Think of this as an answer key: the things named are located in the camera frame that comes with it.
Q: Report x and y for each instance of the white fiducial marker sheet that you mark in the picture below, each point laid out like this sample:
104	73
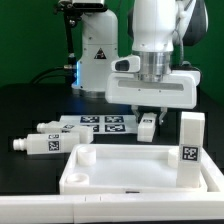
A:
105	124

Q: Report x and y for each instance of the white square desk top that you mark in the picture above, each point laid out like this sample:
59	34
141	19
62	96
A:
111	168

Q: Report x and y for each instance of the white L-shaped fence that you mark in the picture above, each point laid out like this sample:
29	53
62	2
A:
204	203

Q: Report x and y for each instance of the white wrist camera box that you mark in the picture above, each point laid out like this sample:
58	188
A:
126	64

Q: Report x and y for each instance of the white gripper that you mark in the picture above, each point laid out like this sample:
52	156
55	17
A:
176	90

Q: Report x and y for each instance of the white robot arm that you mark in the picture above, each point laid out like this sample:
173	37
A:
144	77

